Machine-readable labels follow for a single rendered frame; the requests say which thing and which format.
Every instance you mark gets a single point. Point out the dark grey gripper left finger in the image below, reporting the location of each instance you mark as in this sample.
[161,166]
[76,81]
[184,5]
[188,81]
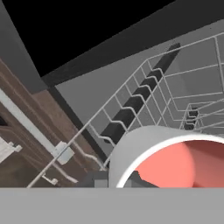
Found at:
[94,180]

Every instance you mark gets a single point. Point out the brown wooden cupboard front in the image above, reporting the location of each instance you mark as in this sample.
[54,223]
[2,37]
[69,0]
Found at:
[35,163]

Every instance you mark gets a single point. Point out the long black dishwasher bar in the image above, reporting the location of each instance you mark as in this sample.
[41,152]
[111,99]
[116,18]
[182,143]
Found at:
[137,100]

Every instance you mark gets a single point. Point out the grey dishwasher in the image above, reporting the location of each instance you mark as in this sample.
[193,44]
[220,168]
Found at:
[96,81]

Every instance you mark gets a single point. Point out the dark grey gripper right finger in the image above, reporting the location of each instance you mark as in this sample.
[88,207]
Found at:
[139,181]

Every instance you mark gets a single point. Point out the grey cup with pink inside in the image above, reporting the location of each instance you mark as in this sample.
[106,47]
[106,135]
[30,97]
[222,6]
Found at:
[163,163]

